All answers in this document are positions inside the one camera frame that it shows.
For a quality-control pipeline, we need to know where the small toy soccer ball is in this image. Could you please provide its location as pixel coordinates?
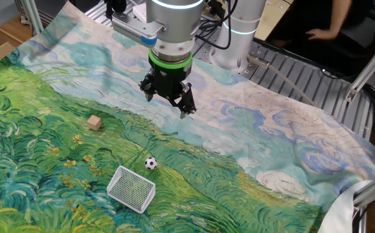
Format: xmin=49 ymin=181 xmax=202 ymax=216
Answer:
xmin=144 ymin=157 xmax=159 ymax=171

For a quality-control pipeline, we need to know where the painted landscape print cloth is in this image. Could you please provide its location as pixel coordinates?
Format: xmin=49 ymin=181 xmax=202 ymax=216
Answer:
xmin=0 ymin=1 xmax=375 ymax=233

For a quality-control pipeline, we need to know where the bare person hand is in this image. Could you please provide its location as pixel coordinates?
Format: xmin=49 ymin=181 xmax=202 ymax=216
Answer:
xmin=305 ymin=28 xmax=339 ymax=41

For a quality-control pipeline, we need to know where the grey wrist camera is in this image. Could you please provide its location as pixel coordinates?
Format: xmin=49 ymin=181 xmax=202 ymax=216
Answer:
xmin=111 ymin=12 xmax=167 ymax=49

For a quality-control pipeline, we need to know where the tan cardboard sheet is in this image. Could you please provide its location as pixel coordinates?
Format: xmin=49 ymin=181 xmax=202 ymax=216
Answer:
xmin=255 ymin=0 xmax=293 ymax=41

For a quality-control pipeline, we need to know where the white mesh toy goal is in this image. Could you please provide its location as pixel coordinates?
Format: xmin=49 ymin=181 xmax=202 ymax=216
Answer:
xmin=106 ymin=165 xmax=157 ymax=214

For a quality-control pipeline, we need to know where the bare person forearm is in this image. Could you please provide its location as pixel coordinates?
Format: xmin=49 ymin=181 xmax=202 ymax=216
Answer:
xmin=326 ymin=0 xmax=353 ymax=36

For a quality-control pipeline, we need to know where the person in black clothes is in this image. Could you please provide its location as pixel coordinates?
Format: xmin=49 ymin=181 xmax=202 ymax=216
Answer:
xmin=267 ymin=0 xmax=374 ymax=71

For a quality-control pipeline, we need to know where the grey hose cable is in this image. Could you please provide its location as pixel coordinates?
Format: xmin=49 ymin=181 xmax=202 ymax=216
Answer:
xmin=247 ymin=53 xmax=319 ymax=107

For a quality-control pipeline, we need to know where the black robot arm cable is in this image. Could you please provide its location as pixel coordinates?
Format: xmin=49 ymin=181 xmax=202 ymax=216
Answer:
xmin=194 ymin=0 xmax=240 ymax=51

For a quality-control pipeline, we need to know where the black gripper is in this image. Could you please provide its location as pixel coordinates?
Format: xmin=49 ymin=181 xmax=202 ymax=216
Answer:
xmin=137 ymin=60 xmax=197 ymax=120

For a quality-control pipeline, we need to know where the green flange adapter ring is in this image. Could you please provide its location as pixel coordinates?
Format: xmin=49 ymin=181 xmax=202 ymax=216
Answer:
xmin=148 ymin=48 xmax=194 ymax=70

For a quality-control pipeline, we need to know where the small wooden cube block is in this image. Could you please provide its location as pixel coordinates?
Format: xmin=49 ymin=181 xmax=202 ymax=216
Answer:
xmin=86 ymin=114 xmax=103 ymax=131

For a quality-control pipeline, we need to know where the white power adapter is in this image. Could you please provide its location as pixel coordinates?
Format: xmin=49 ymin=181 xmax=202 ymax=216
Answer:
xmin=131 ymin=3 xmax=148 ymax=23

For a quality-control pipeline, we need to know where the black camera cable plug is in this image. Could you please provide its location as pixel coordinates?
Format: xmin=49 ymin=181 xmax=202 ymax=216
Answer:
xmin=104 ymin=0 xmax=127 ymax=19

